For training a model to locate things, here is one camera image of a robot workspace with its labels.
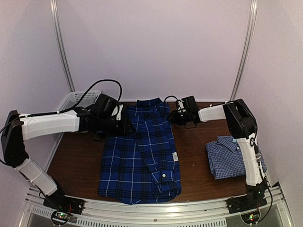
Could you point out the left circuit board with leds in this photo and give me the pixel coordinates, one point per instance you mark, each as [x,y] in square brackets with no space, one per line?
[60,218]

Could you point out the dark blue plaid shirt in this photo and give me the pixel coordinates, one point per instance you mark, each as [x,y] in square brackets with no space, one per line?
[142,167]

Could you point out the circuit board with leds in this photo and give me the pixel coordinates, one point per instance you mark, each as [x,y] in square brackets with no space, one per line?
[250,218]
[60,218]

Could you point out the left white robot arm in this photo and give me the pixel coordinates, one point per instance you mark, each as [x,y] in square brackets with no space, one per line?
[24,129]

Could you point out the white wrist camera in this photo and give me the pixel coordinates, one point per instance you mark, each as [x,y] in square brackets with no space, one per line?
[117,112]
[179,106]

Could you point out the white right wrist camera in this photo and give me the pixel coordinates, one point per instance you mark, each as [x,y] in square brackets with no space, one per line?
[179,106]

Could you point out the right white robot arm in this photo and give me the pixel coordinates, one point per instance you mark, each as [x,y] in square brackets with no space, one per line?
[243,127]

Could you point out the white plastic mesh basket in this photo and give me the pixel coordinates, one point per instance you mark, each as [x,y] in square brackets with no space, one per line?
[73,97]

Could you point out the right circuit board with leds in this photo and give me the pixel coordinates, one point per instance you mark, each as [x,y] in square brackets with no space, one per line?
[250,218]

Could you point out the aluminium corner post left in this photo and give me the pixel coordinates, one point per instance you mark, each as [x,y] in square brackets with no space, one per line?
[60,44]

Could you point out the aluminium front rail frame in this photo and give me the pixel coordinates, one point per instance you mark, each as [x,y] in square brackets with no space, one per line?
[209,213]

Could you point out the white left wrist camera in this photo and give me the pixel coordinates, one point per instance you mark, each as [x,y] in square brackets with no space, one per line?
[117,112]

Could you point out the aluminium corner post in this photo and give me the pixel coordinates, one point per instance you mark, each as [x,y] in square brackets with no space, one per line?
[253,11]
[60,44]

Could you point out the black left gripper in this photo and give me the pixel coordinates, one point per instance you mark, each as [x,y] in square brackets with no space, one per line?
[124,128]

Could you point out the folded blue gingham shirt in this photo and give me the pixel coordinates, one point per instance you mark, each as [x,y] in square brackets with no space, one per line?
[225,158]

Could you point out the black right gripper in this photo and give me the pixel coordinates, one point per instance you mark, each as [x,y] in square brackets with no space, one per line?
[175,117]

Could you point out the aluminium corner post right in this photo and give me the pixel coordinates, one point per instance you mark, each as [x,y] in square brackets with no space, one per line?
[253,11]

